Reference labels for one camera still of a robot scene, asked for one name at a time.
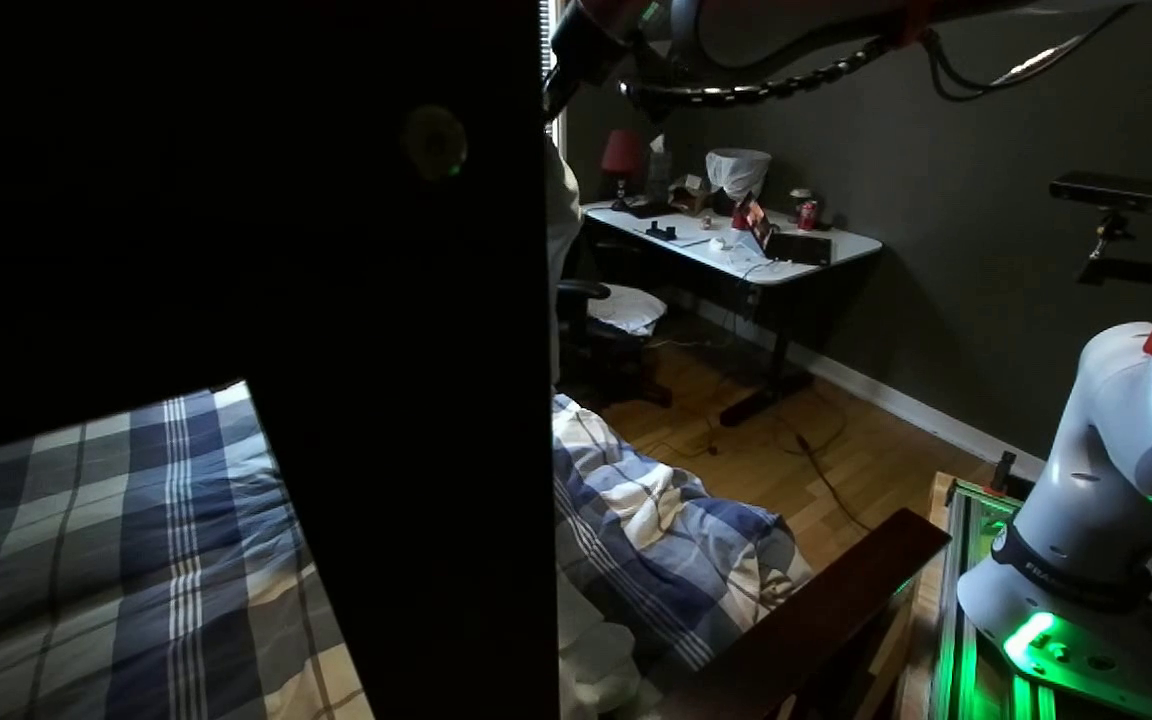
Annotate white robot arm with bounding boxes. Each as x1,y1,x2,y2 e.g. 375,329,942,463
635,0,1152,663

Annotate white pillowcase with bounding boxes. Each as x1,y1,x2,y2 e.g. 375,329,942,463
557,118,669,720

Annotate black office chair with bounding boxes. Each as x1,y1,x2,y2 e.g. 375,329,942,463
557,246,671,409

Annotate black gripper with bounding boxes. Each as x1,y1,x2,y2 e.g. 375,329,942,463
543,3,635,118

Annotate black floor cable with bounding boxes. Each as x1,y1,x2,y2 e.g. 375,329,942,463
786,428,878,538

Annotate dark wooden bed footboard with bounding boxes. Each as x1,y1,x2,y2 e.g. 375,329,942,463
659,508,949,720

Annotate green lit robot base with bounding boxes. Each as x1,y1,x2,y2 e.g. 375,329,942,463
925,481,1152,720

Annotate white top desk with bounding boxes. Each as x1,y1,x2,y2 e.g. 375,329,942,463
585,202,878,428

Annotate white bag on desk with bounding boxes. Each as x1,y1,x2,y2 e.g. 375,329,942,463
704,148,773,202

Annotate red lamp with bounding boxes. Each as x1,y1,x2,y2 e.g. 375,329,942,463
601,129,644,205

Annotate blue plaid comforter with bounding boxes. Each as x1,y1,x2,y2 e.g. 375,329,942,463
0,385,809,720

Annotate red can on desk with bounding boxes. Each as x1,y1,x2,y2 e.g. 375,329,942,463
786,188,822,230

